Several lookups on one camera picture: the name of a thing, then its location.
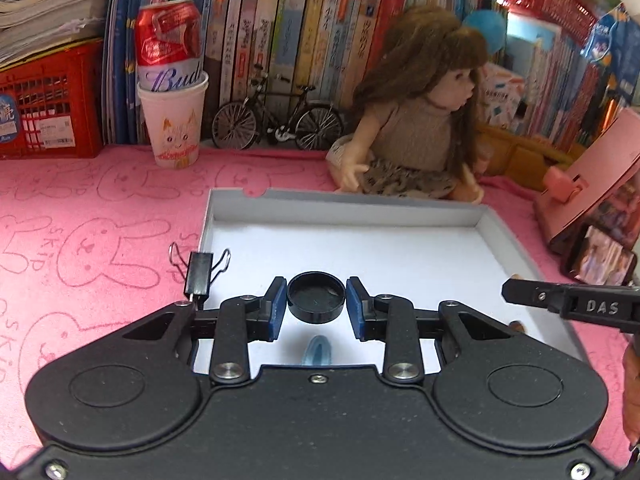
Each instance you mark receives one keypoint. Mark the large blue plush toy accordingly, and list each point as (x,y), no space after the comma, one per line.
(485,30)

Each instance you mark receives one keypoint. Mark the miniature black bicycle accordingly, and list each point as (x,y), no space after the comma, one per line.
(277,120)

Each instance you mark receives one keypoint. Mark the black round lens cap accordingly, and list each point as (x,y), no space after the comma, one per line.
(316,297)

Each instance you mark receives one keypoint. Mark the red drink can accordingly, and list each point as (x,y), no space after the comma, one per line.
(167,40)

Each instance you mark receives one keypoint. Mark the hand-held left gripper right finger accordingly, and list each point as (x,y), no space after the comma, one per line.
(356,310)

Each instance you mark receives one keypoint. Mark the white paper cup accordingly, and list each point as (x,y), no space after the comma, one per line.
(172,125)

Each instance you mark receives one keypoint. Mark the smartphone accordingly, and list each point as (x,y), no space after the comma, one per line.
(602,257)

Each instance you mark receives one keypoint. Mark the brown-haired doll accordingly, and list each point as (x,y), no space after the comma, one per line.
(415,130)

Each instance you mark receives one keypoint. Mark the red plastic crate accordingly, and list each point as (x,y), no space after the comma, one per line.
(50,110)

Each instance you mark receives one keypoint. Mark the white printed box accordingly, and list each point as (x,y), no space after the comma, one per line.
(502,95)

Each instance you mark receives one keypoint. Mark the stack of lying books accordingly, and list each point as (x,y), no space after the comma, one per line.
(45,5)

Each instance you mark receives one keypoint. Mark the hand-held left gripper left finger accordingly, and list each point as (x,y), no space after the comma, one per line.
(277,310)

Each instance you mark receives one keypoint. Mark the blue carton box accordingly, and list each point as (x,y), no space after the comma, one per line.
(612,50)

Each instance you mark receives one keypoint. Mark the red plastic basket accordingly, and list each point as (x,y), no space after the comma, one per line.
(550,0)

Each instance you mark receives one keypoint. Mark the person's right hand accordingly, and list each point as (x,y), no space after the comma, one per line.
(633,400)

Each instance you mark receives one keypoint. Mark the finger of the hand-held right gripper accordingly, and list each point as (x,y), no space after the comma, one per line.
(530,294)

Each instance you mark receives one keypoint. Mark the pink bunny print mat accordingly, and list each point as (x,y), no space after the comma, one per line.
(100,220)

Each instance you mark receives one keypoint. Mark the row of standing books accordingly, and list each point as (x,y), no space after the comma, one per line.
(300,35)

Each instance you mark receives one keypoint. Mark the pink phone stand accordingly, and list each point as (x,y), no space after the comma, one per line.
(600,175)

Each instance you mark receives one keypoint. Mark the black binder clip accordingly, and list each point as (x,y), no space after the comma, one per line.
(199,272)

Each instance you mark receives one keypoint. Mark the white cardboard box tray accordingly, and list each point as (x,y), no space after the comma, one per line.
(380,245)

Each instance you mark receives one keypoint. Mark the wooden desk organizer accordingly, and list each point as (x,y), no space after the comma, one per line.
(520,157)

